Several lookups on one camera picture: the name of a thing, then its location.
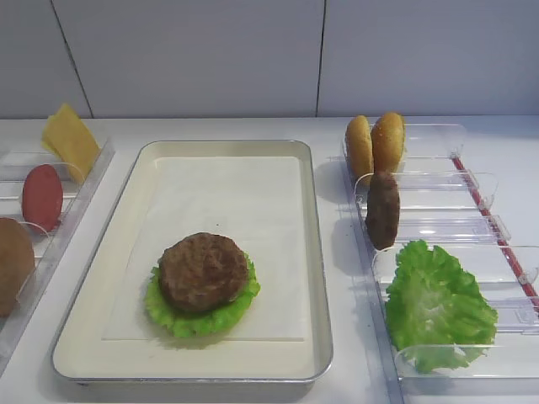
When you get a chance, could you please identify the lettuce leaf on tray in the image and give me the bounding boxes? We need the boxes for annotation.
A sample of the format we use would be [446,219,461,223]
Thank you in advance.
[143,252,261,338]

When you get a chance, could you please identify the red tomato slice in rack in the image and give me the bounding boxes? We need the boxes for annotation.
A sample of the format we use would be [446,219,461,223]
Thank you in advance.
[22,164,63,231]

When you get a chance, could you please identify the clear acrylic left rack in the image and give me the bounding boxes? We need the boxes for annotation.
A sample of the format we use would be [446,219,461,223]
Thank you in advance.
[1,140,115,369]

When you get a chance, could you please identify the cream metal tray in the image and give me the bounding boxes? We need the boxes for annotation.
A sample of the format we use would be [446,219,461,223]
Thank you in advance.
[51,141,333,384]

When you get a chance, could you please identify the clear acrylic right rack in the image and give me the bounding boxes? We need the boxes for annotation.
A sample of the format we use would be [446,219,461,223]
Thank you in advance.
[339,123,538,403]

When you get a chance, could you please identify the bun in rack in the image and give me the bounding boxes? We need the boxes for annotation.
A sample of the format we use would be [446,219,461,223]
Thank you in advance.
[344,115,374,178]
[371,112,405,173]

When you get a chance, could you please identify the left bun in right rack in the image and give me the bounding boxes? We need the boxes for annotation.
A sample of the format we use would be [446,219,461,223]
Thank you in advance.
[344,115,374,178]

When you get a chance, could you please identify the clear acrylic rack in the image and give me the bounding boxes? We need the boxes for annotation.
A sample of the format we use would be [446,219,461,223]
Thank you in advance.
[339,123,538,403]
[1,140,115,369]

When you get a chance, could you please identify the green lettuce leaf in rack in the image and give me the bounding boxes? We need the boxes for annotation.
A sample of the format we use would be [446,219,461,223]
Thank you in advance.
[385,240,499,374]

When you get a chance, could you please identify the yellow cheese slices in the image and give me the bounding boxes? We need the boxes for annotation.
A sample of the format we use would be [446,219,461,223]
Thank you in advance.
[41,104,100,184]

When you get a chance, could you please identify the brown bun half left rack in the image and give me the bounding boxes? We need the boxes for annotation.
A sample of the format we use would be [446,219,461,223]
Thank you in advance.
[1,217,35,317]

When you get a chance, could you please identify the brown meat patty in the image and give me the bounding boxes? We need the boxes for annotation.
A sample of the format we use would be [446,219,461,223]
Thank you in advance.
[366,171,400,250]
[158,232,248,312]

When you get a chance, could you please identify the red strip on rack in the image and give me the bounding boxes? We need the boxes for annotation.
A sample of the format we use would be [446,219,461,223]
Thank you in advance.
[451,155,538,313]

